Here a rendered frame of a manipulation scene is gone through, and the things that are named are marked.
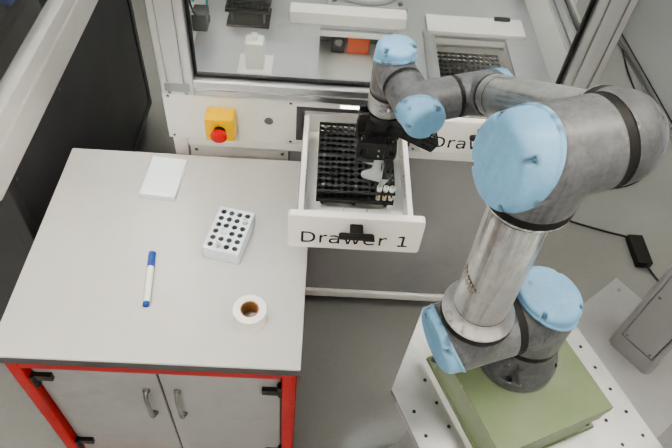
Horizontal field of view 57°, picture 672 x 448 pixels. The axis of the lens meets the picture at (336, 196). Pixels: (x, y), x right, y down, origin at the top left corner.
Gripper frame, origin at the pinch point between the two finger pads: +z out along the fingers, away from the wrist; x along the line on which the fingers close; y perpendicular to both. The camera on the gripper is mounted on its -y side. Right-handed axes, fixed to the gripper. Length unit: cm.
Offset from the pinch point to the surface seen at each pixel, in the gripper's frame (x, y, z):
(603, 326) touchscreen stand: -18, -90, 90
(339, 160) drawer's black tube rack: -11.8, 9.3, 7.2
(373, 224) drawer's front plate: 10.7, 2.2, 2.7
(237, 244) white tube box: 8.1, 31.7, 15.9
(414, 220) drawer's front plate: 10.4, -6.2, 1.1
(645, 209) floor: -77, -126, 94
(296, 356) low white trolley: 34.0, 16.9, 18.0
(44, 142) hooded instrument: -28, 88, 23
